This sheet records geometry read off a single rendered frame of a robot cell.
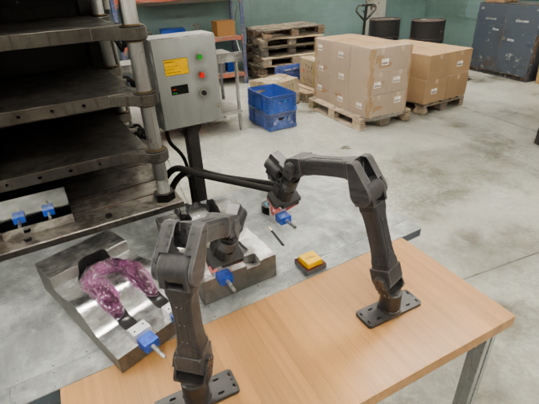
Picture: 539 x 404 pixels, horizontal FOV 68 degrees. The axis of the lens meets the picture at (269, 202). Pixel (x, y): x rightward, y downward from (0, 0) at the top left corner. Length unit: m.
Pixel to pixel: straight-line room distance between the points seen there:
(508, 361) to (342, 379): 1.40
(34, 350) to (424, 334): 1.09
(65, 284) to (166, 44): 1.05
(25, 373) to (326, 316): 0.83
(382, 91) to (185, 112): 3.41
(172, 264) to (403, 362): 0.66
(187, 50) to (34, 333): 1.25
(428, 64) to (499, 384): 4.07
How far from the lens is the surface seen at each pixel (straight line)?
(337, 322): 1.23
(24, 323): 1.47
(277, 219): 1.41
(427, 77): 5.57
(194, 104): 1.96
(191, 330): 0.91
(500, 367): 2.36
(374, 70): 4.88
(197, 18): 7.86
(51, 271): 1.44
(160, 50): 1.87
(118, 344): 1.19
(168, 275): 0.82
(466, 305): 1.38
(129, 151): 1.87
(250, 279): 1.32
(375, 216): 1.11
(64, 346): 1.33
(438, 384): 2.19
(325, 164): 1.14
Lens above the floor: 1.69
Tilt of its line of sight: 30 degrees down
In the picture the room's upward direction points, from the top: 3 degrees counter-clockwise
